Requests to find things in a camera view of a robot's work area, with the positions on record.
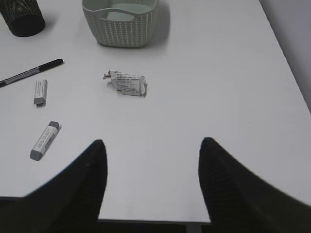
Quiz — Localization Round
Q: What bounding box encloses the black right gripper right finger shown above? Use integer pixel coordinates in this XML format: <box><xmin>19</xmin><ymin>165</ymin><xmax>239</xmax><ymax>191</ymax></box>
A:
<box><xmin>198</xmin><ymin>137</ymin><xmax>311</xmax><ymax>233</ymax></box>

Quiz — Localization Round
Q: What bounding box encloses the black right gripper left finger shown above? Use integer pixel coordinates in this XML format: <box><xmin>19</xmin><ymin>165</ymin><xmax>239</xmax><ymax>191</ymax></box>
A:
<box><xmin>0</xmin><ymin>140</ymin><xmax>107</xmax><ymax>233</ymax></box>

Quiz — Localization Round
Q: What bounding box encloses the white waste paper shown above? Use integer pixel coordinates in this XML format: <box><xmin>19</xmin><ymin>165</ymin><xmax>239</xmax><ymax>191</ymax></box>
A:
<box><xmin>103</xmin><ymin>70</ymin><xmax>147</xmax><ymax>96</ymax></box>

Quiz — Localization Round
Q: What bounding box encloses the black marker pen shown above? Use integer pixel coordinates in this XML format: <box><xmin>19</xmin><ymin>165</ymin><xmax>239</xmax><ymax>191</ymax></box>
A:
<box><xmin>0</xmin><ymin>59</ymin><xmax>64</xmax><ymax>87</ymax></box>

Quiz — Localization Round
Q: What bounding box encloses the grey white eraser right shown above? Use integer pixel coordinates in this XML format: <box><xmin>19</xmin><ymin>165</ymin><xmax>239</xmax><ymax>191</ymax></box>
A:
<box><xmin>30</xmin><ymin>121</ymin><xmax>60</xmax><ymax>161</ymax></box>

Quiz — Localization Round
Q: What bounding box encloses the grey white eraser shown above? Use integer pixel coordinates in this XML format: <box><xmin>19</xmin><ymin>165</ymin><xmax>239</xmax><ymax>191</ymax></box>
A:
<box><xmin>30</xmin><ymin>121</ymin><xmax>60</xmax><ymax>161</ymax></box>
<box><xmin>34</xmin><ymin>80</ymin><xmax>48</xmax><ymax>105</ymax></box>

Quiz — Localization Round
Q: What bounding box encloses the grey white eraser middle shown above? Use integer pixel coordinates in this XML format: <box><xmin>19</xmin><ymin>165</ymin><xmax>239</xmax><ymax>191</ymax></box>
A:
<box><xmin>34</xmin><ymin>80</ymin><xmax>48</xmax><ymax>105</ymax></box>

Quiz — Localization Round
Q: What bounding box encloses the pale green woven plastic basket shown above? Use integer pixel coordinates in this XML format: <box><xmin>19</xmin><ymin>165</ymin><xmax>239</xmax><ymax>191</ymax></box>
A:
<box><xmin>82</xmin><ymin>0</ymin><xmax>159</xmax><ymax>48</ymax></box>

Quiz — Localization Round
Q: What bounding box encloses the black mesh pen holder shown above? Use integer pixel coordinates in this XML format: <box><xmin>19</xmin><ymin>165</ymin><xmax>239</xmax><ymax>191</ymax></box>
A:
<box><xmin>0</xmin><ymin>0</ymin><xmax>46</xmax><ymax>37</ymax></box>

